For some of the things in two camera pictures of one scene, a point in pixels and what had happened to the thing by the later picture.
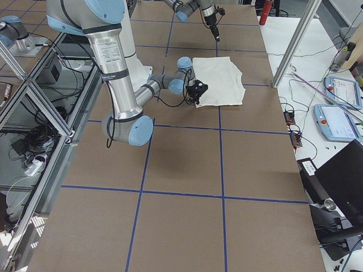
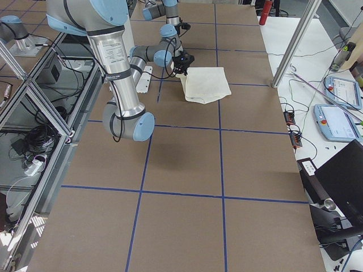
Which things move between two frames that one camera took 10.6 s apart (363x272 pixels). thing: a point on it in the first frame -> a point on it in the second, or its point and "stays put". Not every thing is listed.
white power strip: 33,167 stays put
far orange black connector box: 289,117 stays put
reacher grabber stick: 292,69 stays put
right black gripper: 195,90 -> 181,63
